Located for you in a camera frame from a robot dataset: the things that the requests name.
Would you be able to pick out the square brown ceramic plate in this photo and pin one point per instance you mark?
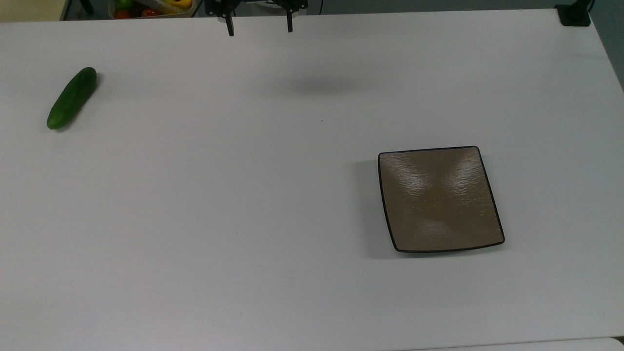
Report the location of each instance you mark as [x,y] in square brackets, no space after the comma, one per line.
[438,200]

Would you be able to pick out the green round vegetable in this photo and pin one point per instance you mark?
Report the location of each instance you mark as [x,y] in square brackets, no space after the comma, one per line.
[124,4]

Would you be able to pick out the green cucumber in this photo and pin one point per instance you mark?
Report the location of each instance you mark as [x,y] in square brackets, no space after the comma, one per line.
[72,98]

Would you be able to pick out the yellow bell pepper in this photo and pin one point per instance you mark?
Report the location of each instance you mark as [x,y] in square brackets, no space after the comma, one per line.
[178,5]

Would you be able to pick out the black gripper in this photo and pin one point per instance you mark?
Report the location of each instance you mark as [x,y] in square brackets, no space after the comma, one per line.
[217,6]

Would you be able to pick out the beige box of vegetables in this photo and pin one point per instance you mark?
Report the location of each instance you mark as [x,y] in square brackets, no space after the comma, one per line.
[146,16]

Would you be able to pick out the black stand leg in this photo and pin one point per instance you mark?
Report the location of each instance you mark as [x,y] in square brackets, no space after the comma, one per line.
[86,6]

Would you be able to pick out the black clamp mount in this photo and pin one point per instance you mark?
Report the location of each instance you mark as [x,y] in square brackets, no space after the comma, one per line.
[574,14]

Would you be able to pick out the small red tomato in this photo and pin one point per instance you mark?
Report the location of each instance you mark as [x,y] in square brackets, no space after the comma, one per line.
[149,12]
[122,14]

